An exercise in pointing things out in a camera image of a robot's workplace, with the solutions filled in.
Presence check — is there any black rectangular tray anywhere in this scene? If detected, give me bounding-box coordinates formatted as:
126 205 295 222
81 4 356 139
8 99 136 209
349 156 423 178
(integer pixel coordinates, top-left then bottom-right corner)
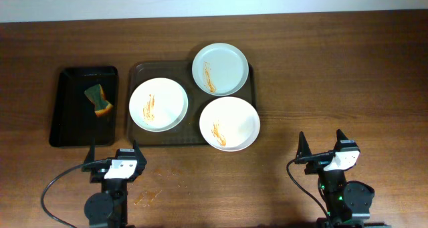
49 66 118 148

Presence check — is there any white plate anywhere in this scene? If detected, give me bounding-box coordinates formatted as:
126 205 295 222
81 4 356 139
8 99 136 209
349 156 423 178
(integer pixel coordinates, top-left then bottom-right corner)
128 78 189 132
199 96 261 152

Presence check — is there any green and yellow sponge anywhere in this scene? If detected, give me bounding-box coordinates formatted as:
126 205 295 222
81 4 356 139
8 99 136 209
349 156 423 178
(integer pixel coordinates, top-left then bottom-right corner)
84 84 114 118

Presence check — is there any pale grey plate top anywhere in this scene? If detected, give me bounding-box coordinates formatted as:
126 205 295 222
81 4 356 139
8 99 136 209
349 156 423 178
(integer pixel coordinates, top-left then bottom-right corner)
191 43 249 96

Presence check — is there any brown plastic serving tray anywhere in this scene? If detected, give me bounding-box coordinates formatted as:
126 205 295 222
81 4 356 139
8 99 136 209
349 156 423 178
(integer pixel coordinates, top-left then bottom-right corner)
126 60 257 147

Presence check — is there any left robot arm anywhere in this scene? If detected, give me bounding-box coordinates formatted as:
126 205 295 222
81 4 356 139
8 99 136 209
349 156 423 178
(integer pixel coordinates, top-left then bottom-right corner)
82 141 147 228

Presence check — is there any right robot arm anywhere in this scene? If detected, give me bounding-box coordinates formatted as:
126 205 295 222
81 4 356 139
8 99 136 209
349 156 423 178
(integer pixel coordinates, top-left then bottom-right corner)
286 129 388 228

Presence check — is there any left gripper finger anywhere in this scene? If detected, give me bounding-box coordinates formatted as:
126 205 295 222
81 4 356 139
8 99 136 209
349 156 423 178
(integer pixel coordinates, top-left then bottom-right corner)
84 138 96 164
133 140 147 166

